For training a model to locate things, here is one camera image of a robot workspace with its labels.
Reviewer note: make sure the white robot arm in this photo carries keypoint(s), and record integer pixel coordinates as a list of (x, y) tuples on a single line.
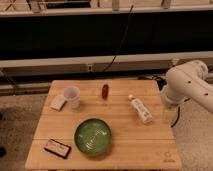
[(186, 81)]

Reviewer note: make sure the wooden folding table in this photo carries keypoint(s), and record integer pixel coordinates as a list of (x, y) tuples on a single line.
[(134, 145)]

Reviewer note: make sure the translucent plastic cup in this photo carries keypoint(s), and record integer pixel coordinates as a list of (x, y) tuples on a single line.
[(72, 96)]

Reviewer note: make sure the white sponge block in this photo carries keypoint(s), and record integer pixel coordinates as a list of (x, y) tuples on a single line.
[(58, 102)]

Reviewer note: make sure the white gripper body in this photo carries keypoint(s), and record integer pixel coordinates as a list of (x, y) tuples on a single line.
[(169, 114)]

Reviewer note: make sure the green ceramic bowl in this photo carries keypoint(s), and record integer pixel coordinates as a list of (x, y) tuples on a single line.
[(93, 137)]

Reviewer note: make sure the white tube bottle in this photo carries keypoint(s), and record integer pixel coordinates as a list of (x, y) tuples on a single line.
[(141, 110)]

